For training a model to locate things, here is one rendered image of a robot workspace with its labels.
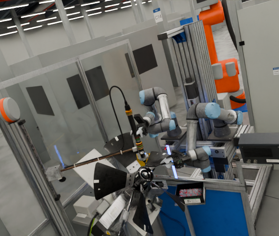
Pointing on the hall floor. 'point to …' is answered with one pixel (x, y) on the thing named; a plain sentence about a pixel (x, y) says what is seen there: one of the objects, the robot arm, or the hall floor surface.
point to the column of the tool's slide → (41, 180)
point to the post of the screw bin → (189, 221)
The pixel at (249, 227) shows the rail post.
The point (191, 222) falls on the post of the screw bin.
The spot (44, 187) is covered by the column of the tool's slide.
